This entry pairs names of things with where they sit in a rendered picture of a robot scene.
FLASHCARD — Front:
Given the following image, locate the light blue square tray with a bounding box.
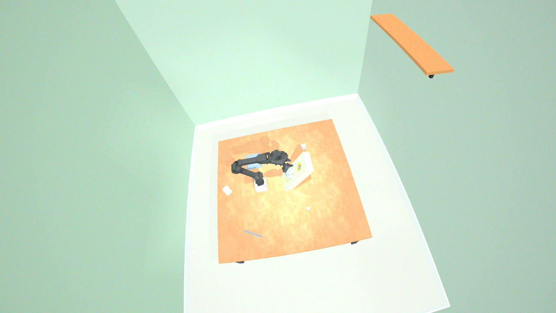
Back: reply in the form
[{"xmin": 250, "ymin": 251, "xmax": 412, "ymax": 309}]
[{"xmin": 245, "ymin": 153, "xmax": 262, "ymax": 170}]

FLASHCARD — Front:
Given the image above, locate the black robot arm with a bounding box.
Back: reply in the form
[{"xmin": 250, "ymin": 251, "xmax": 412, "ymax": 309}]
[{"xmin": 231, "ymin": 150, "xmax": 288, "ymax": 186}]

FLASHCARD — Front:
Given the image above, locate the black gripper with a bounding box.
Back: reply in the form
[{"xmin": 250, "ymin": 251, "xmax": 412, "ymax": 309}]
[{"xmin": 275, "ymin": 158, "xmax": 293, "ymax": 173}]

